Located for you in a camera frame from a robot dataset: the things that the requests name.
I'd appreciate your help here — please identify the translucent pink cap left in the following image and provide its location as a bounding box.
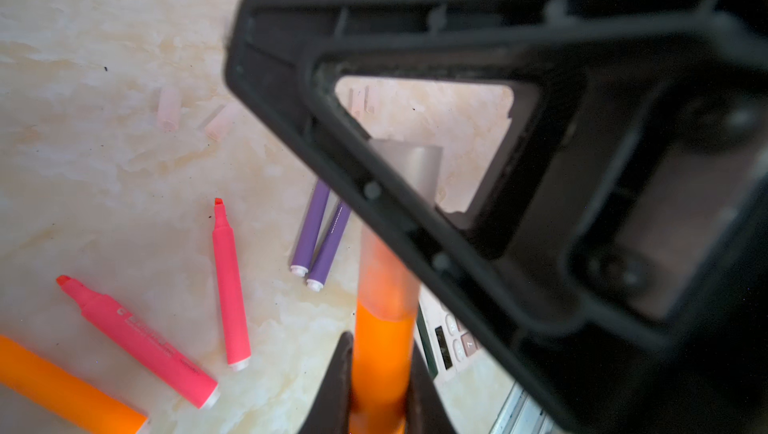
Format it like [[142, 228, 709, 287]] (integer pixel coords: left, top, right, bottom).
[[157, 86, 182, 132]]

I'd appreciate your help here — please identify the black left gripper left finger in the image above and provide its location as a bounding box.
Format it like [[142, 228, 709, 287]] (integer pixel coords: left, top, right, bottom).
[[298, 331, 354, 434]]

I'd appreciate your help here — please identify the purple highlighter pen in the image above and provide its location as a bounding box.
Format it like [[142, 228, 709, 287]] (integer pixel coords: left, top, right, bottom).
[[290, 178, 330, 277], [305, 201, 351, 292]]

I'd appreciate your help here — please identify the orange highlighter pen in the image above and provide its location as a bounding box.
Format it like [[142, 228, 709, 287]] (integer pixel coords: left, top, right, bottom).
[[1, 336, 149, 434], [349, 227, 420, 433]]

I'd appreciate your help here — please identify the translucent pen cap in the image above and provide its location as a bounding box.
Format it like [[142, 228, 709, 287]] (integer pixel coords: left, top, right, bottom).
[[369, 139, 443, 206]]

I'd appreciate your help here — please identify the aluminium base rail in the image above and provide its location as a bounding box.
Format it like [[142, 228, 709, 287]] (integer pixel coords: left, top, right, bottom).
[[489, 383, 563, 434]]

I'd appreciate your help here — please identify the purple highlighter pen upper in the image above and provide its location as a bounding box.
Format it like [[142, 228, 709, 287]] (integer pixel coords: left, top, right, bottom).
[[290, 178, 330, 277]]

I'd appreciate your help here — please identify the pink highlighter pen right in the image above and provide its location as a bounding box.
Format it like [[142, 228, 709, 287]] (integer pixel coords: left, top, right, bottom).
[[212, 198, 251, 371]]

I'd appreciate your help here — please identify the pink highlighter pen left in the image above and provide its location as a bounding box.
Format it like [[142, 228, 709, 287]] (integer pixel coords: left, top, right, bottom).
[[56, 275, 220, 409]]

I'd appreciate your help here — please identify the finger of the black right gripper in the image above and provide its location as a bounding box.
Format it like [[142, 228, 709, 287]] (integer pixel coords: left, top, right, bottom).
[[224, 0, 767, 433]]

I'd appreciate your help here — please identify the pink white calculator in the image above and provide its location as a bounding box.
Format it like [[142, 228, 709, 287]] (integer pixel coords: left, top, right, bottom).
[[414, 286, 482, 385]]

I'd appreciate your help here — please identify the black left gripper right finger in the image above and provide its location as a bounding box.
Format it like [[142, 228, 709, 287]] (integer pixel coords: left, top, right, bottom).
[[407, 344, 456, 434]]

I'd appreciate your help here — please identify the translucent pink cap right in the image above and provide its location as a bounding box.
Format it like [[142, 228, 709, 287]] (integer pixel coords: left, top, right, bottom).
[[204, 102, 240, 142]]

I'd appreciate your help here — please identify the pink highlighter pen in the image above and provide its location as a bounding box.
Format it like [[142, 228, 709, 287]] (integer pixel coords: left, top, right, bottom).
[[212, 198, 251, 371], [56, 275, 220, 409]]

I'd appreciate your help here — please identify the translucent pink cap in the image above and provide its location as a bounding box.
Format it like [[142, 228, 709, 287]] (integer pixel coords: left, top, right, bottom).
[[157, 86, 182, 132], [204, 102, 240, 142]]

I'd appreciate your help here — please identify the purple highlighter pen lower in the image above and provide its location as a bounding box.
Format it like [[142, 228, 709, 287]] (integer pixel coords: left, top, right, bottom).
[[305, 201, 351, 292]]

